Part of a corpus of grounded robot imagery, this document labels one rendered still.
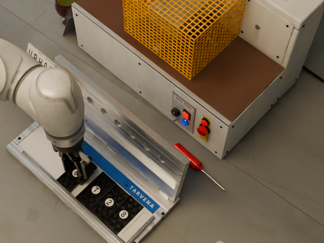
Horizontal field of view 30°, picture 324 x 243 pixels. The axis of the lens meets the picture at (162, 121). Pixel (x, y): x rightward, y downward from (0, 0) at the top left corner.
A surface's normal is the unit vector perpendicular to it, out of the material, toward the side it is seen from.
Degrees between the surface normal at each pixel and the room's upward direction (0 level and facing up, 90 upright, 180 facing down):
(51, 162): 0
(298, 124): 0
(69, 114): 83
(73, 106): 81
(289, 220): 0
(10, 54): 34
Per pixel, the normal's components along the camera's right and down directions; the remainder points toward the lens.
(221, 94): 0.01, -0.48
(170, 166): -0.66, 0.53
